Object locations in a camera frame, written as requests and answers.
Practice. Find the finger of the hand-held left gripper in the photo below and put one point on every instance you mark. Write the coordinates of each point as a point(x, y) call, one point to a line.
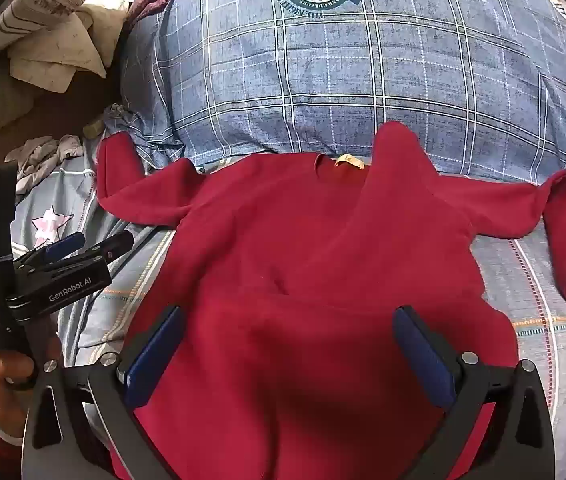
point(113, 247)
point(65, 246)

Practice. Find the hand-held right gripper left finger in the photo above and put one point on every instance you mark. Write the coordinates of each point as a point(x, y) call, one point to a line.
point(155, 355)

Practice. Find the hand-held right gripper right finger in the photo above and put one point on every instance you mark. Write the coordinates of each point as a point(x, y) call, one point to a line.
point(423, 355)

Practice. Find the red sweater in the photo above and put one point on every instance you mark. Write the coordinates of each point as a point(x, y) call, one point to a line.
point(288, 235)

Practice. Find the person's left hand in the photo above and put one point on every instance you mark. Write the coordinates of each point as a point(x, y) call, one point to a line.
point(0, 377)

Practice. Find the small grey crumpled cloth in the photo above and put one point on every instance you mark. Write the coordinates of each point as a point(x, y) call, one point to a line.
point(45, 157)

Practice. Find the grey printed bed sheet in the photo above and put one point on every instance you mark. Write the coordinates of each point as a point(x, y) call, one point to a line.
point(538, 290)

